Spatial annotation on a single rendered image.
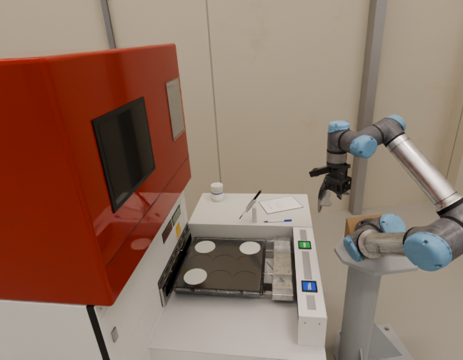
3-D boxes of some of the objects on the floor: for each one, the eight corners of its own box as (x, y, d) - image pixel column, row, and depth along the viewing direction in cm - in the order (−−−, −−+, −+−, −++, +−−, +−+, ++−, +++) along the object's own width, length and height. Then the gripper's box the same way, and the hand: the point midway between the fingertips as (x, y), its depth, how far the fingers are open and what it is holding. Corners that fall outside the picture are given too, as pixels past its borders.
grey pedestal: (389, 325, 217) (409, 220, 183) (433, 390, 177) (469, 271, 143) (314, 335, 213) (321, 229, 180) (343, 403, 173) (359, 284, 140)
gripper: (332, 173, 114) (329, 221, 122) (362, 157, 125) (357, 202, 133) (312, 166, 120) (310, 213, 128) (342, 152, 131) (339, 196, 140)
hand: (328, 205), depth 133 cm, fingers open, 14 cm apart
